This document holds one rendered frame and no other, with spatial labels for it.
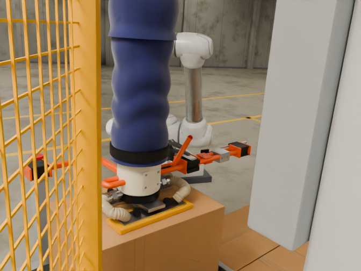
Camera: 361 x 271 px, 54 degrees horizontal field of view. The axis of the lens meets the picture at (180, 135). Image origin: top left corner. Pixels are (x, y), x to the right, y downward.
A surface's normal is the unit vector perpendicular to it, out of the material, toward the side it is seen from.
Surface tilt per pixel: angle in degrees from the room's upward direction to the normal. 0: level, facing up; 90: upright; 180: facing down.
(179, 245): 90
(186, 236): 90
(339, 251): 90
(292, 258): 0
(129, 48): 99
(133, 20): 97
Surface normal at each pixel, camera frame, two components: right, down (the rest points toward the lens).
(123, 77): -0.59, -0.05
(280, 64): -0.76, 0.15
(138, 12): -0.16, 0.45
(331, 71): 0.65, 0.26
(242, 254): 0.06, -0.95
